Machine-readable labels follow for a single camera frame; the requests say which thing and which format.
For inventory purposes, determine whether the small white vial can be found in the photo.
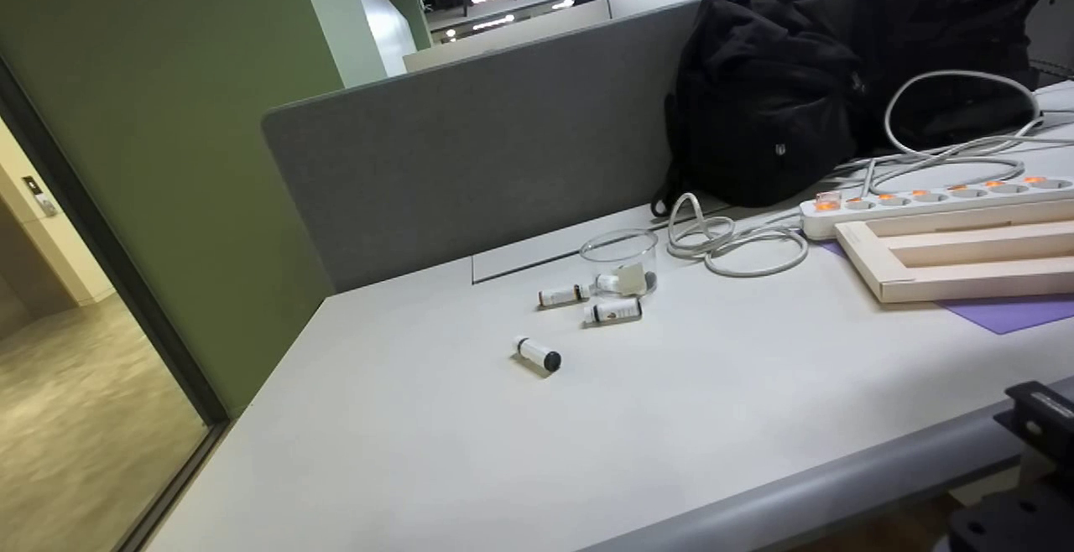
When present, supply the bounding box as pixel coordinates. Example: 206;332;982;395
583;298;644;326
592;263;657;297
538;284;592;310

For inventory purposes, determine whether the purple paper sheet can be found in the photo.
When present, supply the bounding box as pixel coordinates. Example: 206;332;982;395
818;239;1074;336

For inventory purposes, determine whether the white power strip cable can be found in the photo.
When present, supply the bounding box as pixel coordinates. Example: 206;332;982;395
666;70;1074;279

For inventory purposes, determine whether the clear glass bowl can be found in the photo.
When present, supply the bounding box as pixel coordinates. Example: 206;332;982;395
579;228;660;286

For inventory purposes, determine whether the white power strip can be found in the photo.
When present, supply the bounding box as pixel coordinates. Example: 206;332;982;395
799;174;1074;242

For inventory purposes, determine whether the large black backpack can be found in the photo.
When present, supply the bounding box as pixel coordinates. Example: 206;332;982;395
852;0;1074;153

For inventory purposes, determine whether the black clamp mount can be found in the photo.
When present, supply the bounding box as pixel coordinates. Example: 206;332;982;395
946;380;1074;552

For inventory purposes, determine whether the wall switch plate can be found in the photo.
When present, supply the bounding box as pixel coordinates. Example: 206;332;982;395
22;175;60;219

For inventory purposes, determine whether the grey desk partition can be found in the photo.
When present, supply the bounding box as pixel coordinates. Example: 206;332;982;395
261;0;878;296

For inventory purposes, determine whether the white vial with black cap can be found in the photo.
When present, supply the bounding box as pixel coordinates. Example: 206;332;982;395
514;336;563;373

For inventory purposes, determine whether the wooden frame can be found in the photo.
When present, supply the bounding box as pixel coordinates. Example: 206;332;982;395
834;198;1074;305

